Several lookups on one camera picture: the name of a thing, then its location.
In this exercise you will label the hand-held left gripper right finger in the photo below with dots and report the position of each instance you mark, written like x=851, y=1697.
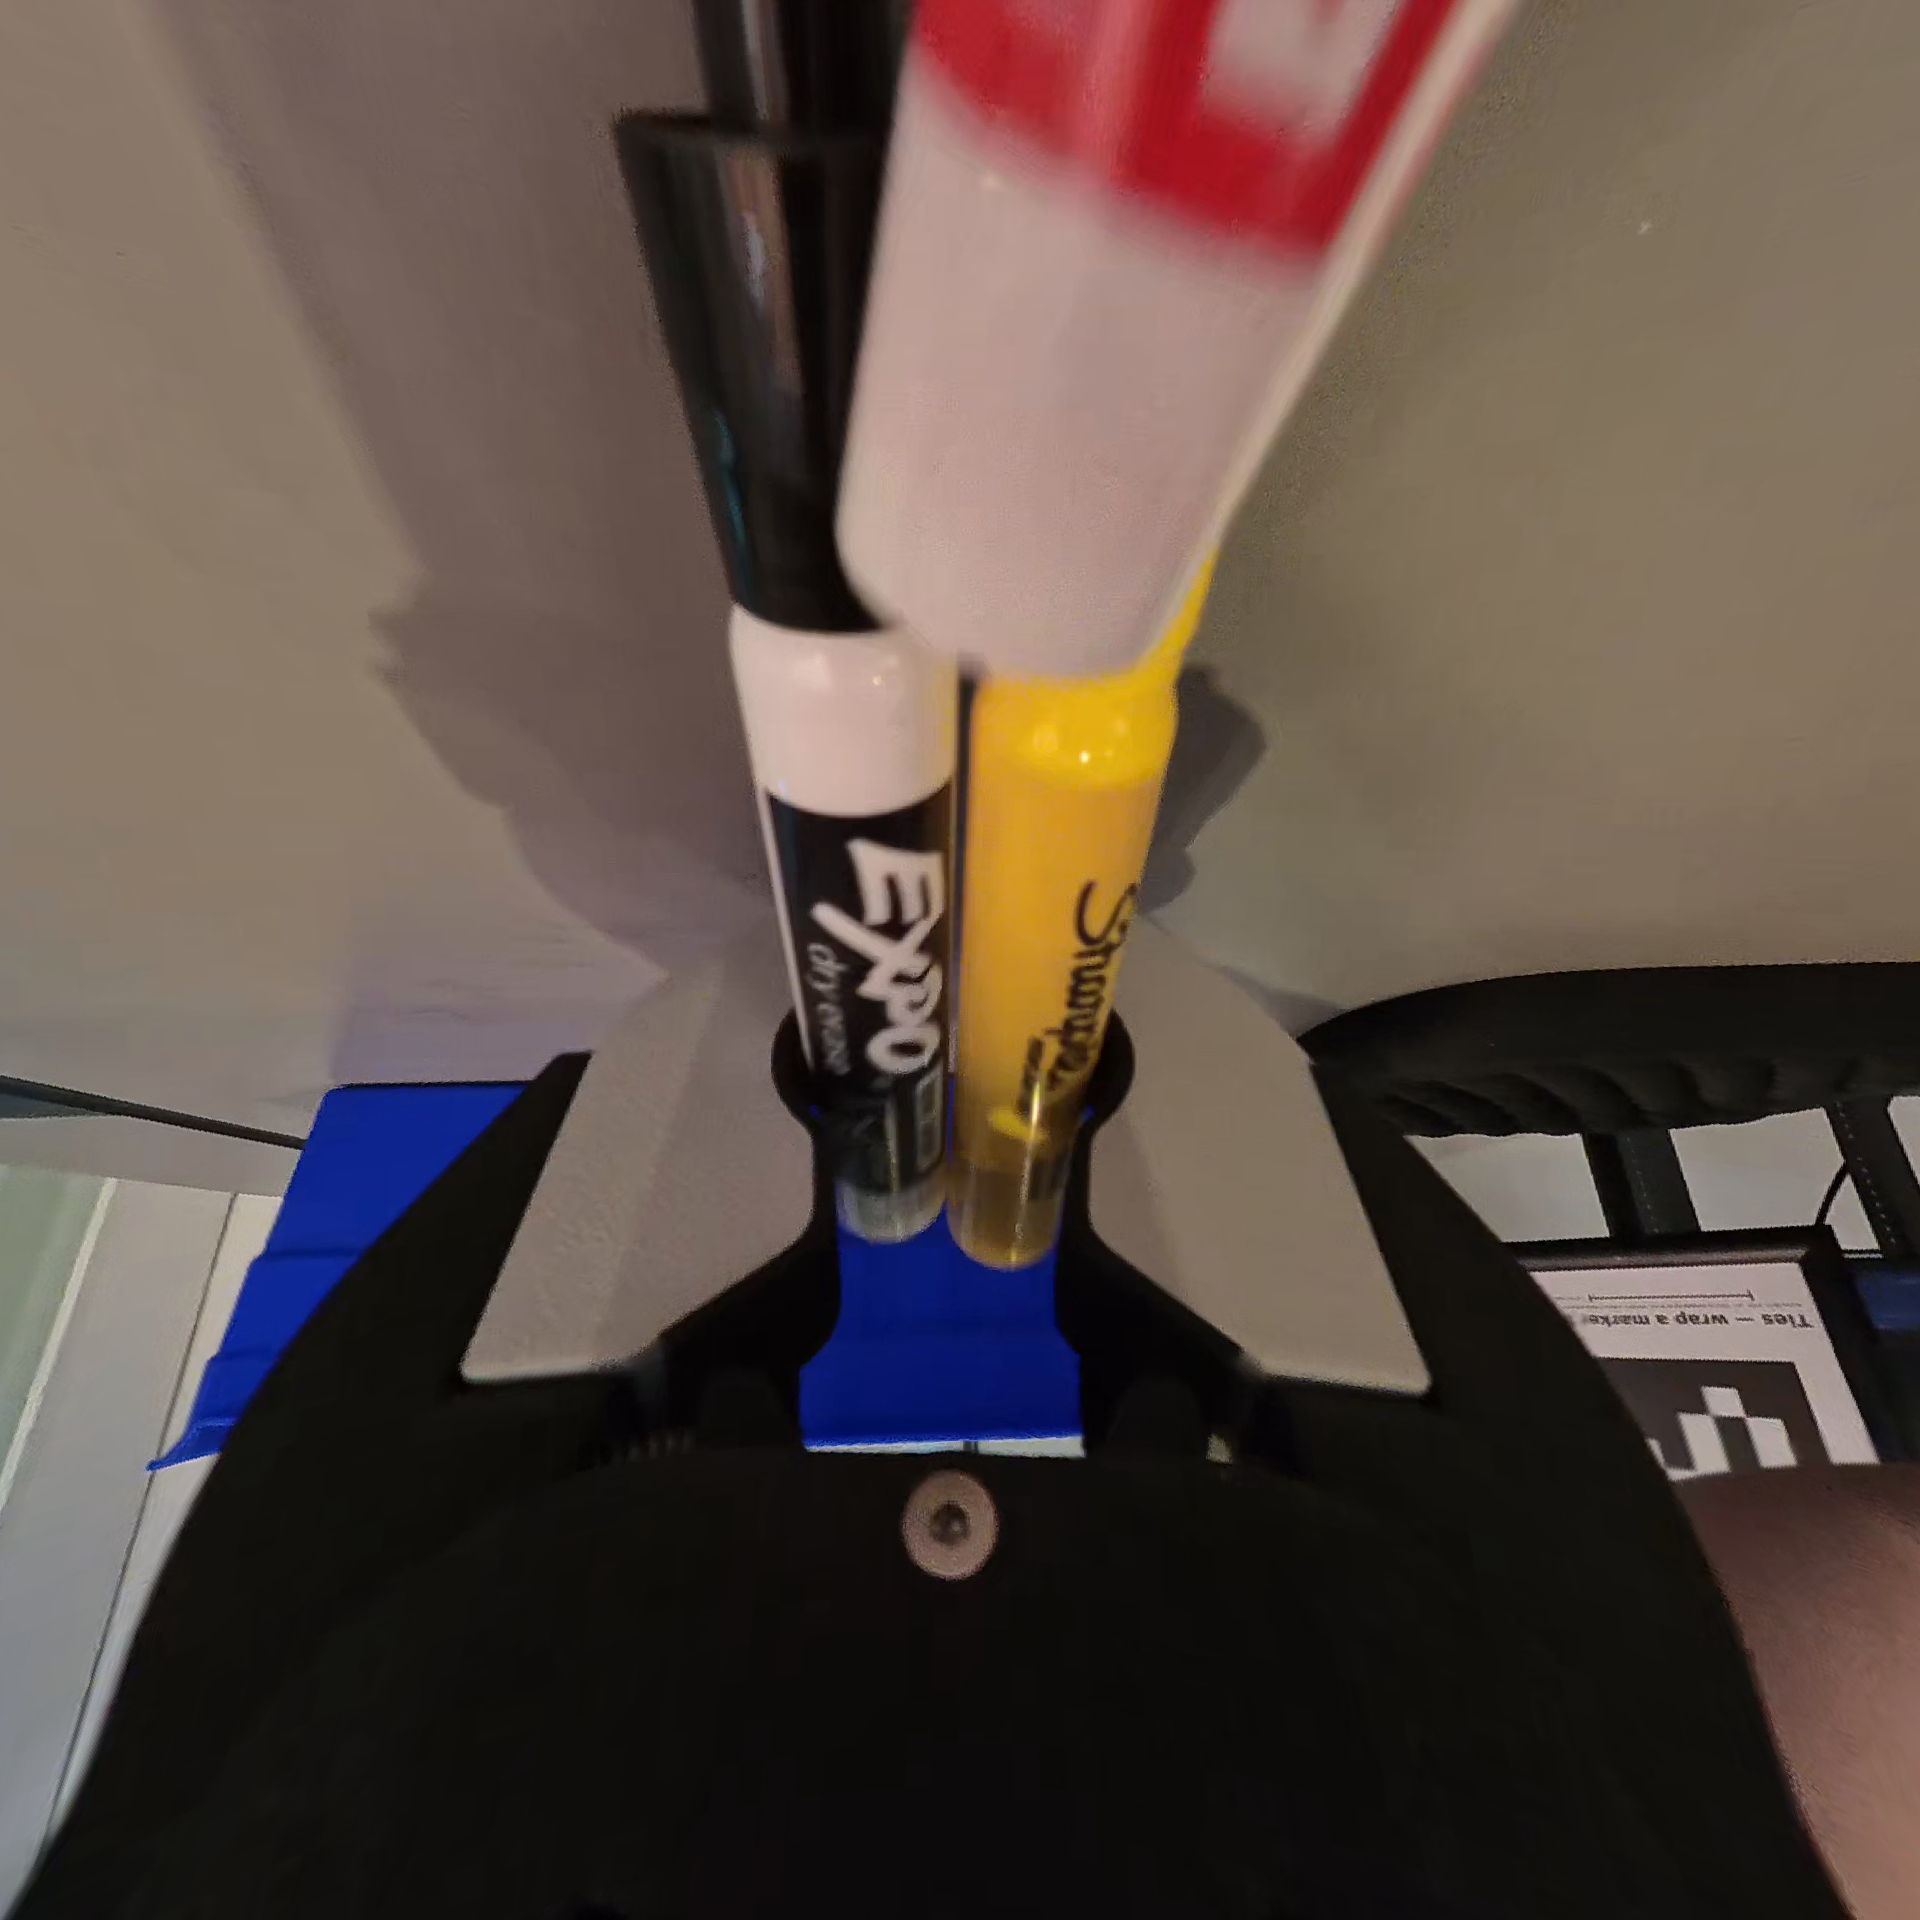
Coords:
x=1257, y=1203

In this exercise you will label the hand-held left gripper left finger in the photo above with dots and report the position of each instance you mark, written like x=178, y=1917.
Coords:
x=648, y=1203

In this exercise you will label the black dry-erase marker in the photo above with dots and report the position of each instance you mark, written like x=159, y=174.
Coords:
x=851, y=898

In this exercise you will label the yellow highlighter marker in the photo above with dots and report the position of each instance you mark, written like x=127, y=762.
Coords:
x=1051, y=842

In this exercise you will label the red dry-erase marker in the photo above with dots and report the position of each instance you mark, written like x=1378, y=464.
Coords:
x=1051, y=377

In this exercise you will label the person's left forearm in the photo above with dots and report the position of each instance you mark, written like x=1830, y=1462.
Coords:
x=1846, y=1655

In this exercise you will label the blue plastic bin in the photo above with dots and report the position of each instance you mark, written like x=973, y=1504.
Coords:
x=931, y=1354

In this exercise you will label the black metal frame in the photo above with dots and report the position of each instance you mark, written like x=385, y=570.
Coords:
x=1652, y=1187

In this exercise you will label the white printed card black frame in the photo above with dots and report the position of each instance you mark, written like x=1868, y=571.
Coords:
x=1724, y=1354

